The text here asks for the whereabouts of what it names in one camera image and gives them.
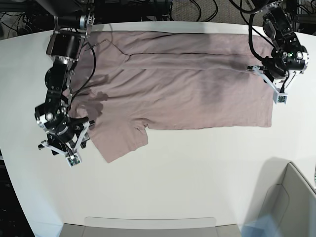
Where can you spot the pink T-shirt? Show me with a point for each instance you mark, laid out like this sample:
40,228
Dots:
132,80

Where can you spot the grey box at right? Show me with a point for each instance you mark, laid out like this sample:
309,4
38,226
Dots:
293,204

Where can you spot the blue cloth in box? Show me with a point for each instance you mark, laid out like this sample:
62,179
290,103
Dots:
265,226

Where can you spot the grey box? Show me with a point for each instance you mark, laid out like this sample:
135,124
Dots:
114,227
293,204

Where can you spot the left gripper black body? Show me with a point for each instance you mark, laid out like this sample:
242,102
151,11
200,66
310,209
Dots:
283,62

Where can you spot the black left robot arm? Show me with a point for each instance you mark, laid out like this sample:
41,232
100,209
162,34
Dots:
278,28

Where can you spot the grey box at bottom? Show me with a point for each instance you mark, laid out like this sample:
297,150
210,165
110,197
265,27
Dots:
114,227

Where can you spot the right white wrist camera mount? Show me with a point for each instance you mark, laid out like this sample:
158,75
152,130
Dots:
72,152

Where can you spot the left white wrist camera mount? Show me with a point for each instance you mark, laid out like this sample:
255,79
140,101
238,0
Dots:
279,86

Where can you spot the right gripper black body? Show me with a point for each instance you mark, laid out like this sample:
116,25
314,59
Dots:
59,127

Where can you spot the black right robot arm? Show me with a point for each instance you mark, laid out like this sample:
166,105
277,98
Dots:
66,43

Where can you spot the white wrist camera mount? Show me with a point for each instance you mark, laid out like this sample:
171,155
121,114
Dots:
279,86
72,152

